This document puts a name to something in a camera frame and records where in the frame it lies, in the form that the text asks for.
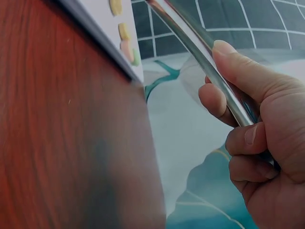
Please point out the person's right hand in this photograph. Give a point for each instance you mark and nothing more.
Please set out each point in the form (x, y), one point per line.
(281, 124)

